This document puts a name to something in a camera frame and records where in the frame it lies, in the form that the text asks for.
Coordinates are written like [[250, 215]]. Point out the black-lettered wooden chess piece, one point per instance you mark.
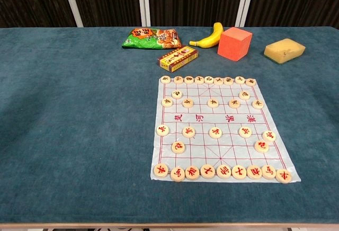
[[212, 103], [177, 93], [240, 80], [178, 79], [234, 103], [188, 79], [165, 79], [187, 103], [209, 79], [219, 80], [257, 104], [199, 80], [167, 102], [228, 80], [250, 82], [244, 95]]

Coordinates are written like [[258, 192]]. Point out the red yellow small box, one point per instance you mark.
[[178, 58]]

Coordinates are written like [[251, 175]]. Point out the white xiangqi board sheet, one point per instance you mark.
[[225, 119]]

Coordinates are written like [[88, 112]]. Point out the green snack bag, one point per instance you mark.
[[152, 39]]

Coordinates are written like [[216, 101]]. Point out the yellow banana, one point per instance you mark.
[[210, 40]]

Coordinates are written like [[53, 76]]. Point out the orange foam cube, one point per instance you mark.
[[233, 44]]

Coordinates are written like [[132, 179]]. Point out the teal velvet tablecloth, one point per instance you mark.
[[79, 125]]

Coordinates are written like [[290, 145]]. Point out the dark ribbed partition panel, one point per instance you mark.
[[29, 0], [296, 0], [196, 0], [106, 0]]

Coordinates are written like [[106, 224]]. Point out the yellow sponge block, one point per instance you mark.
[[283, 49]]

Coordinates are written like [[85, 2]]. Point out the white partition post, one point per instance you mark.
[[72, 0], [144, 0], [245, 0]]

